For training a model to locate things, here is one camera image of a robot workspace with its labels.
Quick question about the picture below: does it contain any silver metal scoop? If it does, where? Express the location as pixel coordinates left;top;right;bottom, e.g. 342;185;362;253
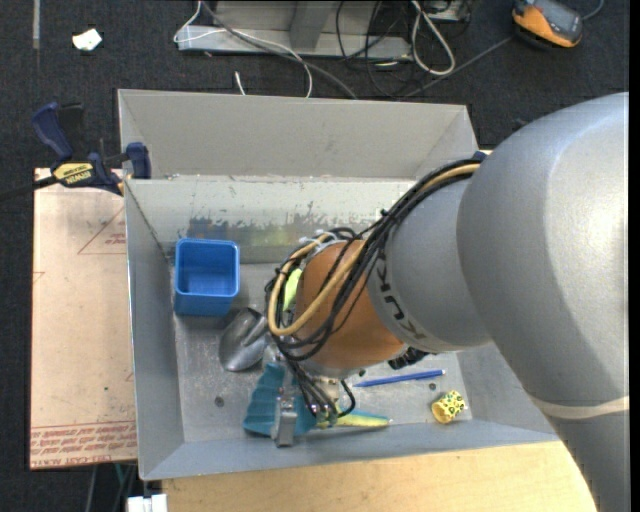
217;306;272;373

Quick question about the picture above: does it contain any blue pen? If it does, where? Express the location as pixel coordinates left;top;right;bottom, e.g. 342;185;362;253
351;368;447;389

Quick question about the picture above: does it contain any brown cardboard board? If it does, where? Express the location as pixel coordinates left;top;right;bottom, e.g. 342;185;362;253
29;167;139;471

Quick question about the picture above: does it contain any grey metal bin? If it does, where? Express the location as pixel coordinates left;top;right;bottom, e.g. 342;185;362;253
117;88;562;482

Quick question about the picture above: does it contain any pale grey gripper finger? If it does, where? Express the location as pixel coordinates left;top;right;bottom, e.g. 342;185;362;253
273;395;298;448

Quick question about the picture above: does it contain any blue square plastic cup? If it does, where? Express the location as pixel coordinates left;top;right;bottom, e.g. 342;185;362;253
173;237;242;318

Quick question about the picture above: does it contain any lime green thing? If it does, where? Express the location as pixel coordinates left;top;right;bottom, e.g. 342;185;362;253
281;267;305;314

